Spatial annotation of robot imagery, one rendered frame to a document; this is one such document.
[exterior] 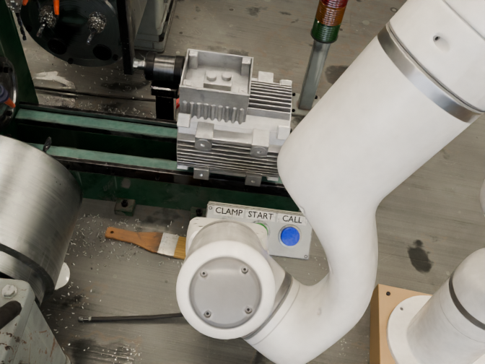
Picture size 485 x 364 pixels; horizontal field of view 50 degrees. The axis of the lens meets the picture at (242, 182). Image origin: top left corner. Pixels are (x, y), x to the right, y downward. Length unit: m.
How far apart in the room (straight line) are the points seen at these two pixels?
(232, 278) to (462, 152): 1.08
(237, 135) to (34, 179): 0.35
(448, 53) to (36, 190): 0.61
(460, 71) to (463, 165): 1.08
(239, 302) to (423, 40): 0.24
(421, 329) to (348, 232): 0.59
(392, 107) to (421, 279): 0.85
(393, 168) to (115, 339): 0.75
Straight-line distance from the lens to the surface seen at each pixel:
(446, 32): 0.34
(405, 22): 0.36
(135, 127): 1.14
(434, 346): 0.96
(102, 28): 1.16
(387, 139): 0.36
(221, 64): 0.97
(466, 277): 0.85
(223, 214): 0.81
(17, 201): 0.78
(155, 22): 1.43
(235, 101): 0.90
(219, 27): 1.60
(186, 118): 0.92
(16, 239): 0.76
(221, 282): 0.43
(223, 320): 0.44
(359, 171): 0.37
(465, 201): 1.34
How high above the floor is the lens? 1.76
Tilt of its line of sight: 53 degrees down
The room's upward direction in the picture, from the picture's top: 10 degrees clockwise
